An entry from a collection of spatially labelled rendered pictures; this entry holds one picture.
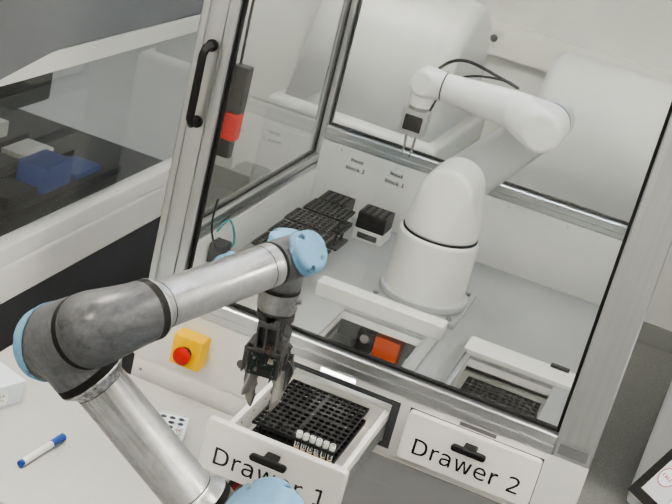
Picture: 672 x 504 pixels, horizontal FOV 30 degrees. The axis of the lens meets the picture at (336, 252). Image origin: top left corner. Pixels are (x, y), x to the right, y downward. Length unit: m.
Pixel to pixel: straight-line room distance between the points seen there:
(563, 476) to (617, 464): 2.14
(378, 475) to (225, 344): 0.43
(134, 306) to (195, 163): 0.85
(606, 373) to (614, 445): 2.38
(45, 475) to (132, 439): 0.52
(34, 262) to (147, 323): 1.21
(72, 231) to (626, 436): 2.57
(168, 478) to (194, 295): 0.30
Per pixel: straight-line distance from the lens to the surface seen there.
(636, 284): 2.45
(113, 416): 1.97
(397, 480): 2.72
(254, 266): 2.00
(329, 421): 2.56
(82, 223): 3.18
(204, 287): 1.93
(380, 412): 2.68
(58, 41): 2.80
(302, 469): 2.38
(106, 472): 2.52
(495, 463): 2.62
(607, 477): 4.65
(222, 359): 2.76
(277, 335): 2.29
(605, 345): 2.50
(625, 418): 5.12
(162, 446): 2.00
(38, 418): 2.65
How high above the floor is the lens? 2.15
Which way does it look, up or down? 22 degrees down
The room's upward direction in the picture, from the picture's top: 14 degrees clockwise
